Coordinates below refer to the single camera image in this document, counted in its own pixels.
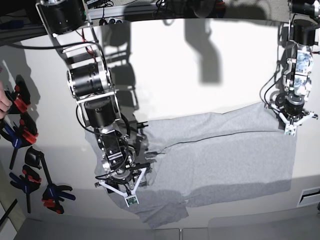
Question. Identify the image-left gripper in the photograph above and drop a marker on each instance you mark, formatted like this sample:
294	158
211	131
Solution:
130	180

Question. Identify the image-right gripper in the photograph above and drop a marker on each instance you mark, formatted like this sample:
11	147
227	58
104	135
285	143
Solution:
290	106

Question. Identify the grey T-shirt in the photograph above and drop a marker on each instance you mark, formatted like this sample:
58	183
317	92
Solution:
206	159

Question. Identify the robot arm image left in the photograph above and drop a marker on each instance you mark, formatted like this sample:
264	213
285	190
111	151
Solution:
71	31

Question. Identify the person hand left edge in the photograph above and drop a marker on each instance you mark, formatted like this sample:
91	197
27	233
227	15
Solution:
5	103

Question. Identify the long bar clamp black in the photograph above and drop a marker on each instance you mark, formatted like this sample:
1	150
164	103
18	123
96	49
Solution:
54	194

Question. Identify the white label black mark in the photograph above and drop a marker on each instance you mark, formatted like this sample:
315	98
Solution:
308	197

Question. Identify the blue red clamp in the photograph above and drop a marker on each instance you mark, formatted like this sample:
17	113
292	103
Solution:
20	136
29	182
20	98

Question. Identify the black strip left edge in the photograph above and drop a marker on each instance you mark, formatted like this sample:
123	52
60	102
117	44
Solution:
8	211

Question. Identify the blue red clamp upper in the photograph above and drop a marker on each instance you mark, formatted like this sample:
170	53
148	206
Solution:
20	98

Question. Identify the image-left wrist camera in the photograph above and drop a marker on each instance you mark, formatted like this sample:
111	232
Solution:
131	200

